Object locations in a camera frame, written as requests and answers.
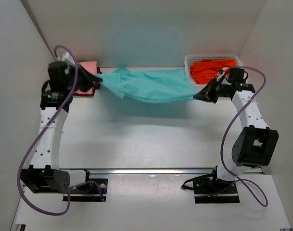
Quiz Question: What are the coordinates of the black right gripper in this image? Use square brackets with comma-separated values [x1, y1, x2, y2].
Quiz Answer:
[193, 77, 230, 104]

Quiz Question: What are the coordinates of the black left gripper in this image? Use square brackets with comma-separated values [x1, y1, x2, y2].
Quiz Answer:
[68, 60, 104, 90]

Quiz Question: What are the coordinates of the teal t shirt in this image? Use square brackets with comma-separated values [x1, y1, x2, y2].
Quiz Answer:
[95, 66, 198, 103]

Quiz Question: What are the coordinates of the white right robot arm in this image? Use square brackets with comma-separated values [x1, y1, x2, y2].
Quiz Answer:
[181, 76, 279, 195]

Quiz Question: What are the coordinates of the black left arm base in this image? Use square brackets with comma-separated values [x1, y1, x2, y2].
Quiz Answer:
[70, 171, 109, 203]

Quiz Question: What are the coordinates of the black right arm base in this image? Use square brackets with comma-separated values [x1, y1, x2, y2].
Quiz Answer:
[181, 173, 240, 204]

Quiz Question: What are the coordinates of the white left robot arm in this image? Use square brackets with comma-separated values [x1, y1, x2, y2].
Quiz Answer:
[18, 61, 102, 193]

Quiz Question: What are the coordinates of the dark red folded t shirt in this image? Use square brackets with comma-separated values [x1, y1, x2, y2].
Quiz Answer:
[74, 67, 102, 97]

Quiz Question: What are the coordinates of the pink folded t shirt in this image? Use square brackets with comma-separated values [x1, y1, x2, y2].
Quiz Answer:
[73, 61, 98, 96]

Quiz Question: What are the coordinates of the orange t shirt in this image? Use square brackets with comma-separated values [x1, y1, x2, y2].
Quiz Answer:
[190, 59, 237, 85]

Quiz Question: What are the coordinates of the white plastic basket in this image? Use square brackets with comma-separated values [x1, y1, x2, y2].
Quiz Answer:
[184, 54, 242, 89]

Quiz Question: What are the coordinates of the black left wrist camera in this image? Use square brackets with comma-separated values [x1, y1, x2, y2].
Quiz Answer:
[48, 61, 75, 91]

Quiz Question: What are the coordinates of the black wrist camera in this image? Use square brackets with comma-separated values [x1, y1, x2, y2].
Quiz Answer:
[217, 67, 249, 84]
[48, 61, 75, 91]

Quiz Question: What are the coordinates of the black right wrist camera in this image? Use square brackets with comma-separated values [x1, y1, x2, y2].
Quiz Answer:
[217, 67, 249, 84]

